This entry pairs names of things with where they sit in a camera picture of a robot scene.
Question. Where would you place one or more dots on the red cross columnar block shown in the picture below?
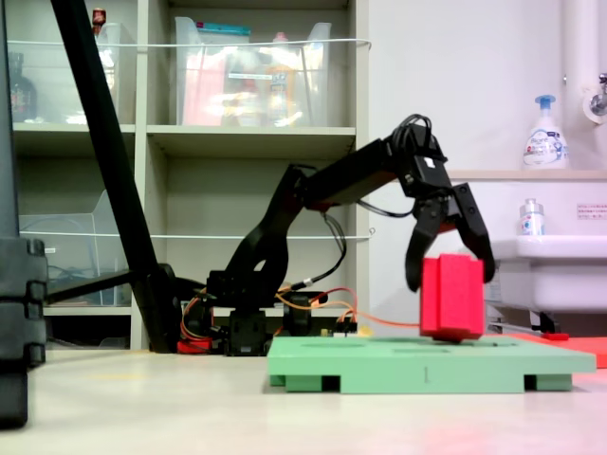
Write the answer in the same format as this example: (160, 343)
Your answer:
(450, 298)

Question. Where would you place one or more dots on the small clear sanitizer bottle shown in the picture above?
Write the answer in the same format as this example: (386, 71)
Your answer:
(531, 220)

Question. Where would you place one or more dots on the white ceramic sink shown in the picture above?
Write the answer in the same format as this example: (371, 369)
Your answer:
(555, 275)

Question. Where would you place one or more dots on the white blue soap pump bottle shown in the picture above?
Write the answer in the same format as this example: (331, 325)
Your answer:
(545, 142)

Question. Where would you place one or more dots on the small circuit board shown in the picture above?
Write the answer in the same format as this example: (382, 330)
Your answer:
(341, 330)

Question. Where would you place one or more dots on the green shape sorting board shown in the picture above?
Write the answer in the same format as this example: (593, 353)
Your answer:
(379, 369)

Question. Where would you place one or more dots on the orange bottle in bin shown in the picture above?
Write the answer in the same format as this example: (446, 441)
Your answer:
(281, 85)

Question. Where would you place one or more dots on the white shelf guard rod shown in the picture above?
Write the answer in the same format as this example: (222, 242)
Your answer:
(237, 236)
(237, 45)

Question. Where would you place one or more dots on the beige shelf unit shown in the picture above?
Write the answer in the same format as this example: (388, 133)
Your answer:
(251, 135)

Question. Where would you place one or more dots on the clear bin holding bottles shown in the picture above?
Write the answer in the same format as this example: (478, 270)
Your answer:
(246, 95)

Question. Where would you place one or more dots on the white vertical pipe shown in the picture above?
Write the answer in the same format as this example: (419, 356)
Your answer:
(575, 38)

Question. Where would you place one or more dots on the clear plastic storage bin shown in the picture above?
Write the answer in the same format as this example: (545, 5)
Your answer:
(71, 246)
(118, 61)

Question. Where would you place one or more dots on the thin black tripod strut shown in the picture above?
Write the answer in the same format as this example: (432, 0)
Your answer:
(90, 284)

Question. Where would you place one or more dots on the notched black tripod leg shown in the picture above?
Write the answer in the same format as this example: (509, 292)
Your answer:
(21, 308)

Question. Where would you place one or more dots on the dark glass bottle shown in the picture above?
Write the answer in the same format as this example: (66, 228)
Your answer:
(23, 95)

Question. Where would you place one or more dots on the white wall label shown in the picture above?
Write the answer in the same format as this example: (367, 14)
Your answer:
(593, 211)

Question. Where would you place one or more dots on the metal wall faucet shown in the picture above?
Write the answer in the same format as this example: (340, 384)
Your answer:
(598, 99)

